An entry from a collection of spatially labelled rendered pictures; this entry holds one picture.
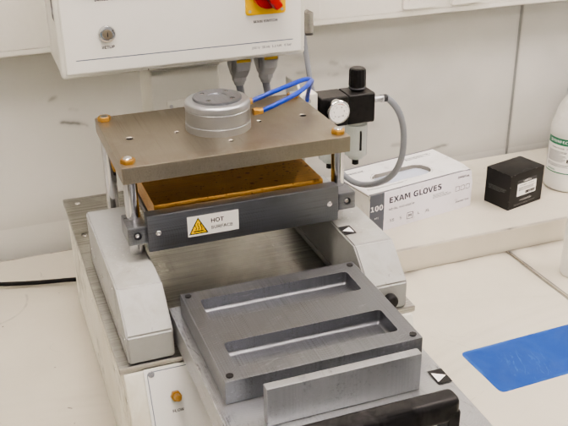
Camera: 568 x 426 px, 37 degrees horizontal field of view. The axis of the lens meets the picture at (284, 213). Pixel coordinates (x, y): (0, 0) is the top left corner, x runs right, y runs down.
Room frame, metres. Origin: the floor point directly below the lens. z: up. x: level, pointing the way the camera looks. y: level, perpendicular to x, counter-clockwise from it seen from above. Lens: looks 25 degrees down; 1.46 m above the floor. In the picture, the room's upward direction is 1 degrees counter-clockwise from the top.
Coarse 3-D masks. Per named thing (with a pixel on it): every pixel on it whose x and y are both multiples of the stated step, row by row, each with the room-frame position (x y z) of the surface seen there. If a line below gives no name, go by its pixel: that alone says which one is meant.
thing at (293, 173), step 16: (192, 176) 0.95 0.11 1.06; (208, 176) 0.95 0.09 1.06; (224, 176) 0.95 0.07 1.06; (240, 176) 0.95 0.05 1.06; (256, 176) 0.95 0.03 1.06; (272, 176) 0.95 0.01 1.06; (288, 176) 0.95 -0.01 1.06; (304, 176) 0.95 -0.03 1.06; (144, 192) 0.92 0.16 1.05; (160, 192) 0.91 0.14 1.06; (176, 192) 0.91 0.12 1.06; (192, 192) 0.90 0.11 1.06; (208, 192) 0.90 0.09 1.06; (224, 192) 0.90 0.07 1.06; (240, 192) 0.91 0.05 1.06; (256, 192) 0.91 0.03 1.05; (144, 208) 0.93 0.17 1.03; (160, 208) 0.87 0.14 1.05
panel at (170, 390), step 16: (160, 368) 0.75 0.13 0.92; (176, 368) 0.76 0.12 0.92; (160, 384) 0.75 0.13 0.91; (176, 384) 0.75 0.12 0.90; (192, 384) 0.75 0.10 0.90; (160, 400) 0.74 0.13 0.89; (176, 400) 0.73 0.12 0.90; (192, 400) 0.75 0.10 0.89; (160, 416) 0.73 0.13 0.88; (176, 416) 0.73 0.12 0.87; (192, 416) 0.74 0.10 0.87; (208, 416) 0.74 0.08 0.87
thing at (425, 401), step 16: (416, 400) 0.58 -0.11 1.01; (432, 400) 0.58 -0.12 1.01; (448, 400) 0.58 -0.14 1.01; (352, 416) 0.56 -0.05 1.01; (368, 416) 0.56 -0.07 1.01; (384, 416) 0.56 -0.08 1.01; (400, 416) 0.56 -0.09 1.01; (416, 416) 0.57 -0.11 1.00; (432, 416) 0.57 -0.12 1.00; (448, 416) 0.58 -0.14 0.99
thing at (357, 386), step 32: (192, 352) 0.71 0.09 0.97; (416, 352) 0.65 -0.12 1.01; (288, 384) 0.61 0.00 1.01; (320, 384) 0.61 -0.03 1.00; (352, 384) 0.63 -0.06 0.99; (384, 384) 0.64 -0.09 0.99; (416, 384) 0.65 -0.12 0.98; (448, 384) 0.66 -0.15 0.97; (224, 416) 0.61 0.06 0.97; (256, 416) 0.61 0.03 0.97; (288, 416) 0.60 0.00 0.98; (320, 416) 0.61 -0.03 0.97; (480, 416) 0.61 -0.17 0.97
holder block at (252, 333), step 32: (224, 288) 0.79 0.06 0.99; (256, 288) 0.79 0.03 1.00; (288, 288) 0.81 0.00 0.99; (320, 288) 0.82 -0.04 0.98; (352, 288) 0.81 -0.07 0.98; (192, 320) 0.74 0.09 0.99; (224, 320) 0.73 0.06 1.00; (256, 320) 0.73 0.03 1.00; (288, 320) 0.73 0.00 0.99; (320, 320) 0.73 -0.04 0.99; (352, 320) 0.74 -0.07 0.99; (384, 320) 0.74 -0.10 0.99; (224, 352) 0.68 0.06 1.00; (256, 352) 0.70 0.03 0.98; (288, 352) 0.70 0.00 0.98; (320, 352) 0.67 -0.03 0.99; (352, 352) 0.67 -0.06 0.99; (384, 352) 0.68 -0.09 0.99; (224, 384) 0.63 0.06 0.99; (256, 384) 0.64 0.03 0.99
